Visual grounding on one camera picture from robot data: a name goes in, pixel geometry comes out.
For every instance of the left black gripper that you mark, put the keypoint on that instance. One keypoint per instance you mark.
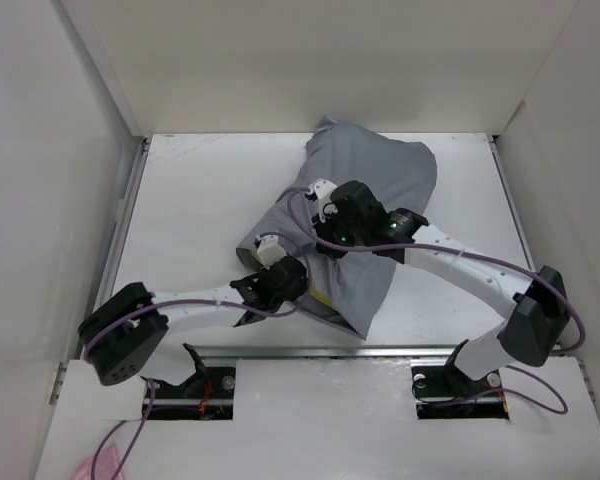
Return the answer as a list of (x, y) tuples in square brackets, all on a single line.
[(298, 290)]

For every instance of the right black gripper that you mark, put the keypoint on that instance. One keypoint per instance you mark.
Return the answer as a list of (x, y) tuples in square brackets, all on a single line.
[(323, 228)]

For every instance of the white pillow yellow edge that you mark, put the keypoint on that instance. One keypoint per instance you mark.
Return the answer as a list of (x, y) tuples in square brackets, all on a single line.
[(314, 291)]

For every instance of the grey pillowcase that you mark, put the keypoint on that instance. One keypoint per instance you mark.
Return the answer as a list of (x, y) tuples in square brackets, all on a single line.
[(399, 174)]

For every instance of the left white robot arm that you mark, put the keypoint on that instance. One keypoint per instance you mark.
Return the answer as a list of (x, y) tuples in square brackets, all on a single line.
[(120, 336)]

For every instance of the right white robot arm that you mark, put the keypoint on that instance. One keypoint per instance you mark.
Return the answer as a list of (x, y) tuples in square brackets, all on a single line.
[(530, 304)]

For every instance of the white foam front board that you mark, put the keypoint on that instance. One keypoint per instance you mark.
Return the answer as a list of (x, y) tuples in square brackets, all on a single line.
[(296, 419)]

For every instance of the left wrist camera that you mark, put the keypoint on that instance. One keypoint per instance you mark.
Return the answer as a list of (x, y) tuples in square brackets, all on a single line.
[(268, 250)]

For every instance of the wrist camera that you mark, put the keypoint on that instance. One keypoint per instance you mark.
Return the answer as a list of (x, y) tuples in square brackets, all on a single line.
[(268, 250), (319, 193)]

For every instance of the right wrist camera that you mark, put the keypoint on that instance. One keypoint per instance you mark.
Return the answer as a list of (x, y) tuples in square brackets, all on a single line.
[(319, 193)]

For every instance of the aluminium front rail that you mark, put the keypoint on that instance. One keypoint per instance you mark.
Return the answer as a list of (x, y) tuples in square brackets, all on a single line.
[(434, 351)]

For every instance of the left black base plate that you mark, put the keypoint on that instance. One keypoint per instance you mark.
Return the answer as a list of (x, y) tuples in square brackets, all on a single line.
[(206, 394)]

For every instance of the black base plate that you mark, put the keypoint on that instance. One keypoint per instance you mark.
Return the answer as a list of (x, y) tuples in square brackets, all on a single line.
[(206, 394), (430, 392)]

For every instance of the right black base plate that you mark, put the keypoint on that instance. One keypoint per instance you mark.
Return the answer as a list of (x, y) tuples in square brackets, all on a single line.
[(430, 392)]

